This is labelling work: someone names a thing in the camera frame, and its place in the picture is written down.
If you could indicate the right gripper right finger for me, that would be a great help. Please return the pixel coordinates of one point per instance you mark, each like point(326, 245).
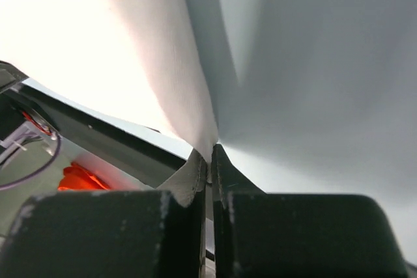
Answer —
point(260, 234)

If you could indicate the white t shirt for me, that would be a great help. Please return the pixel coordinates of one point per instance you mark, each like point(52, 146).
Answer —
point(135, 60)

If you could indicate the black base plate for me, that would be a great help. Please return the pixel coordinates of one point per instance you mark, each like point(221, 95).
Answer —
point(142, 160)

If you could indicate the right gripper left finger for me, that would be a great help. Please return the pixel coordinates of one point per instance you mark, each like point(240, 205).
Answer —
point(152, 233)

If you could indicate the red t shirt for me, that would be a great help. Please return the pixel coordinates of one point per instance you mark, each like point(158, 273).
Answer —
point(78, 178)

